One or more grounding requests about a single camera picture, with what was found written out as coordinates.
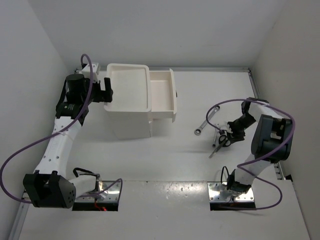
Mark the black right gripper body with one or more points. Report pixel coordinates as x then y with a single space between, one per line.
238 130

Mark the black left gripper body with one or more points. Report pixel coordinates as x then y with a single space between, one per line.
98 95

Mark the black handled scissors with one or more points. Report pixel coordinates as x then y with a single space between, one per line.
223 142

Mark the white drawer cabinet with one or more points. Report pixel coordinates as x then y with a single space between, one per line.
130 110

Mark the white top drawer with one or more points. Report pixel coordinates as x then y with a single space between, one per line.
163 94

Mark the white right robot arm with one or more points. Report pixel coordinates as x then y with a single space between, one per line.
271 142

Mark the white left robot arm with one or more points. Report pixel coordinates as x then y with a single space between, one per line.
48 186

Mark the small silver wrench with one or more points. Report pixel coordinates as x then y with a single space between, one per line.
214 141

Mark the large silver ratchet wrench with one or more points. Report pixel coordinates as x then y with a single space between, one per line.
198 131

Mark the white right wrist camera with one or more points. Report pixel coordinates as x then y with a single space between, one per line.
223 128

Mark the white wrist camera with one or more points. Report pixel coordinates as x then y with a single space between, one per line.
223 128
94 71

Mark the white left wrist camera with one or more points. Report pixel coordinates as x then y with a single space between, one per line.
94 71

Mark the aluminium frame rail back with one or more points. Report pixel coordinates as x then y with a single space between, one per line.
202 69

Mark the aluminium frame rail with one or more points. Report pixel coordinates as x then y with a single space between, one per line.
19 220
277 166
202 69

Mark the aluminium frame rail right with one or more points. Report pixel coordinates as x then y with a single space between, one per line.
277 166

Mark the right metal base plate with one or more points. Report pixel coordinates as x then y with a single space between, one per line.
218 193

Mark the metal base plate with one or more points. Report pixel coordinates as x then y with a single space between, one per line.
109 192
218 193

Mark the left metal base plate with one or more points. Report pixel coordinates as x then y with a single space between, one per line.
109 192

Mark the aluminium frame rail left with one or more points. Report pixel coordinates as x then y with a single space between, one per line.
19 220

